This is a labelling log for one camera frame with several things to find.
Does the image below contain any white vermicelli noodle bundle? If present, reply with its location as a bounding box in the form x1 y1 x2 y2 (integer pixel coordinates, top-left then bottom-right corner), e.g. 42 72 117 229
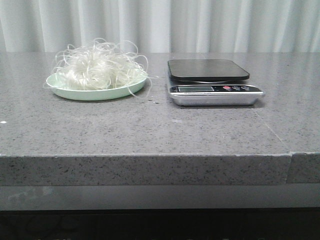
51 38 158 91

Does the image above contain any black silver electronic kitchen scale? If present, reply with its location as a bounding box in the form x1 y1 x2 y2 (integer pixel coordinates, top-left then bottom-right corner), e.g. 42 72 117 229
167 59 264 106

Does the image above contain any light green round plate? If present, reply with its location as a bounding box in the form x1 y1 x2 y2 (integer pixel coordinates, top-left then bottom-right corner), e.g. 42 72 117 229
45 73 147 101

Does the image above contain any white pleated curtain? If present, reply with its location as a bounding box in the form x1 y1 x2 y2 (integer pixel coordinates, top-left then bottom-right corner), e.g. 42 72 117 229
0 0 320 53

